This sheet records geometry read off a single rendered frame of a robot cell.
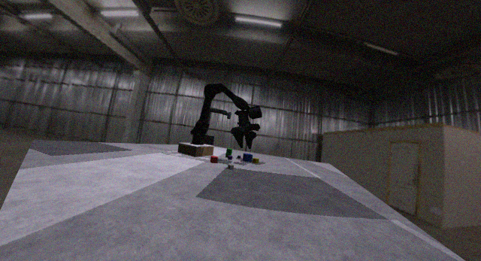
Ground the blue block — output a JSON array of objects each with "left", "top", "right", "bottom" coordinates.
[{"left": 243, "top": 153, "right": 253, "bottom": 162}]

